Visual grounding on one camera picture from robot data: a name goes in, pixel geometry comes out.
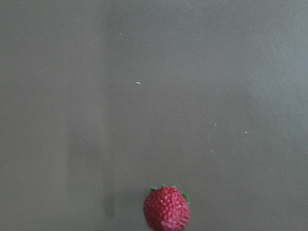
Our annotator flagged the red strawberry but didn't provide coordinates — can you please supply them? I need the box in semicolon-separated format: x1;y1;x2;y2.
143;185;191;231

